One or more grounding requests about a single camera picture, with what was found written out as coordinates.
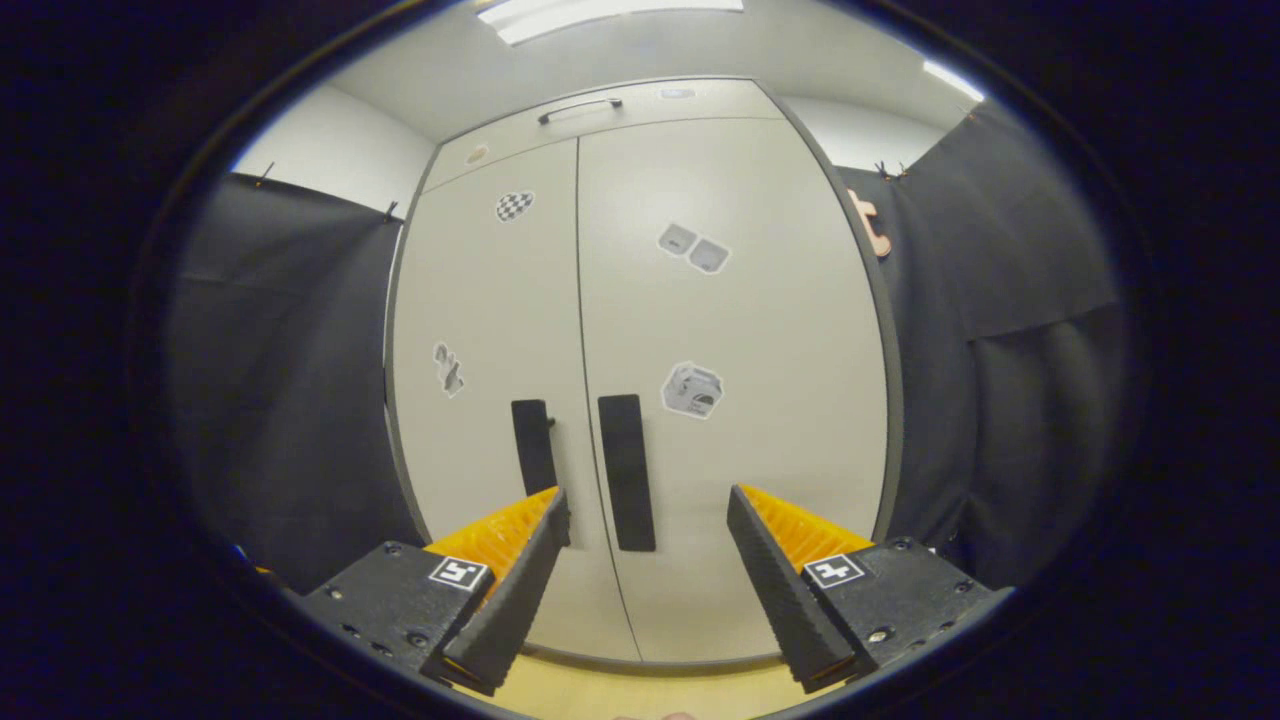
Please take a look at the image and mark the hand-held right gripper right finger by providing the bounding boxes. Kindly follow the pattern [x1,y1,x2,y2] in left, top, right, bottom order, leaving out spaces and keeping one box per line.
[726,484,1016,698]

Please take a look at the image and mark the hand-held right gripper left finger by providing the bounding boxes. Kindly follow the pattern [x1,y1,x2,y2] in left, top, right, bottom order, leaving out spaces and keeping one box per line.
[300,487,571,698]

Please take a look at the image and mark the beige cabinet door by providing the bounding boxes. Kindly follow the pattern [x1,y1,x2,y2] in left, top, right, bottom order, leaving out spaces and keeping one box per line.
[388,138,641,663]
[577,117,891,663]

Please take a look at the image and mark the black door handle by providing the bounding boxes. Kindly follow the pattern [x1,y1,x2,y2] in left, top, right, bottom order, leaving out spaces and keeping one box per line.
[598,394,657,553]
[511,399,559,498]

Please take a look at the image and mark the beige double-door shoe cabinet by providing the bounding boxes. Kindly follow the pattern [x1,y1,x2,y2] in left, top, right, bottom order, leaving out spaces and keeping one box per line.
[383,77,906,669]

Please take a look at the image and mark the black backdrop cloth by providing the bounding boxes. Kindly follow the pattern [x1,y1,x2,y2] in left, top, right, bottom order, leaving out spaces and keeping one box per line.
[165,172,426,591]
[835,100,1126,591]

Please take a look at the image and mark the small ceiling light panel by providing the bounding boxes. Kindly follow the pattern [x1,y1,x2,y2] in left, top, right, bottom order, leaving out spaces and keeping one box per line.
[922,60,986,103]

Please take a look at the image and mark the long ceiling light panel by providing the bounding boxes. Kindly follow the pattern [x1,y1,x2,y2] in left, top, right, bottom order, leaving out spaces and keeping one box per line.
[478,0,746,46]

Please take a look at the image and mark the thin black drawer handle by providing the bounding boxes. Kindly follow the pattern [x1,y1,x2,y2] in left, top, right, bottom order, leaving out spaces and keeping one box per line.
[538,97,623,125]

